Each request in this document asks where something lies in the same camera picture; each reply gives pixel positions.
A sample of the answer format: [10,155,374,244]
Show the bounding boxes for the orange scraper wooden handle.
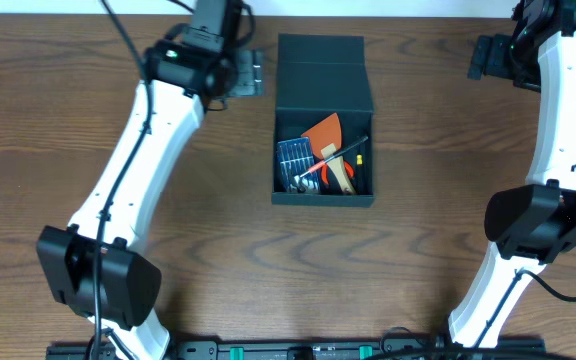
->
[302,113,357,195]

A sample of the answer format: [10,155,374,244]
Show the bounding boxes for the dark green box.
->
[271,34,375,208]

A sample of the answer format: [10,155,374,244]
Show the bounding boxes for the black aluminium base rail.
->
[45,335,546,360]

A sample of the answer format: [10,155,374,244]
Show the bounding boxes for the red handled cutting pliers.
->
[321,161,354,188]

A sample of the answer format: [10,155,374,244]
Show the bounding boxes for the black handled claw hammer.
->
[291,135,369,193]

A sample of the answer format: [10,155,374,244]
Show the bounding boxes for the black yellow screwdriver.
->
[355,144,366,195]

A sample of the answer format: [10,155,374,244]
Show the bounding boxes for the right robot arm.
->
[447,0,576,349]

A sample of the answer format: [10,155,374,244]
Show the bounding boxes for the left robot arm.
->
[36,1,254,359]

